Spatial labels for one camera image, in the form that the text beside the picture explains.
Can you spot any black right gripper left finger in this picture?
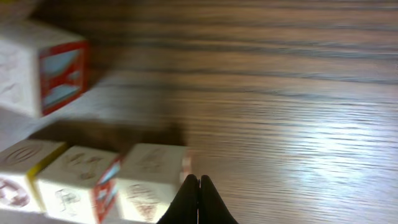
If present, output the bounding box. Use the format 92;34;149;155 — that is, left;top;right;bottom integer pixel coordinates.
157;174;199;224

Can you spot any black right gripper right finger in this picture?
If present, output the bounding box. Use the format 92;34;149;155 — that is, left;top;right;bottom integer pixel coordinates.
198;175;238;224

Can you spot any wooden block lightbulb picture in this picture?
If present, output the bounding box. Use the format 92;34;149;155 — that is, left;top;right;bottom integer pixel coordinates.
116;143;190;223

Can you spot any wooden block letter F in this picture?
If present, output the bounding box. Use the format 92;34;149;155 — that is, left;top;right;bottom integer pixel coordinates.
36;146;121;223

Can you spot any wooden block brown ball picture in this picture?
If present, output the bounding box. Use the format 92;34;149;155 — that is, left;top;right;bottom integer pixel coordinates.
1;139;67;213

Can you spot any red letter I block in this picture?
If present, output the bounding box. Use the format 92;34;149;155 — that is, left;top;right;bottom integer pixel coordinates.
1;21;88;118

